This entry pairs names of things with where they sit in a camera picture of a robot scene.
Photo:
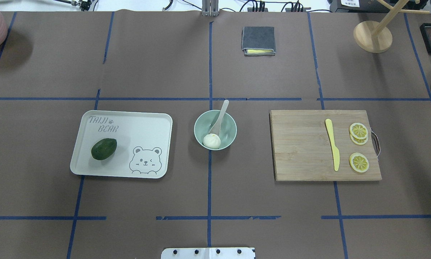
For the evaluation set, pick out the white ceramic spoon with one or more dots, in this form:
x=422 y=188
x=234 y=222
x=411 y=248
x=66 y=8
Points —
x=217 y=125

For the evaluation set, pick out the white steamed bun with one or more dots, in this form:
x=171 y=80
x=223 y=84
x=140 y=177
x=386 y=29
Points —
x=212 y=141

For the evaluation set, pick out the light green bowl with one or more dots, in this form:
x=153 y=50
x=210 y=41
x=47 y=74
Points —
x=205 y=121

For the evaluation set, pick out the white bear serving tray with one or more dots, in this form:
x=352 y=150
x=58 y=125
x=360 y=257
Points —
x=143 y=144

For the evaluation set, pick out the wooden cutting board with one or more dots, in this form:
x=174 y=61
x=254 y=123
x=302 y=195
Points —
x=301 y=148

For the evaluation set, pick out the grey folded cloth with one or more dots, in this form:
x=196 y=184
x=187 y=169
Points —
x=258 y=41

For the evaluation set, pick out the green avocado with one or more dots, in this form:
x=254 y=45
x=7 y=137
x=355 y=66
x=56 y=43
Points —
x=104 y=148

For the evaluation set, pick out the yellow plastic knife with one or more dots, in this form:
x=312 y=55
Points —
x=335 y=151

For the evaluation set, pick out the upper lemon slice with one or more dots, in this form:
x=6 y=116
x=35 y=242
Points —
x=358 y=131

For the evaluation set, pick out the lemon slice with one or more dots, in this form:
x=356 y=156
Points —
x=359 y=162
x=358 y=131

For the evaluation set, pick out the hidden lemon slice underneath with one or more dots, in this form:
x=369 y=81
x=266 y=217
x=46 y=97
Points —
x=358 y=141

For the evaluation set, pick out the lower lemon slice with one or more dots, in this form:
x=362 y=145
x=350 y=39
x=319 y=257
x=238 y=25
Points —
x=359 y=162

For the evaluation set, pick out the wooden mug tree stand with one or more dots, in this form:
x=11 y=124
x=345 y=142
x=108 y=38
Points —
x=375 y=37

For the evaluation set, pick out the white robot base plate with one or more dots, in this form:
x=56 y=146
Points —
x=209 y=253

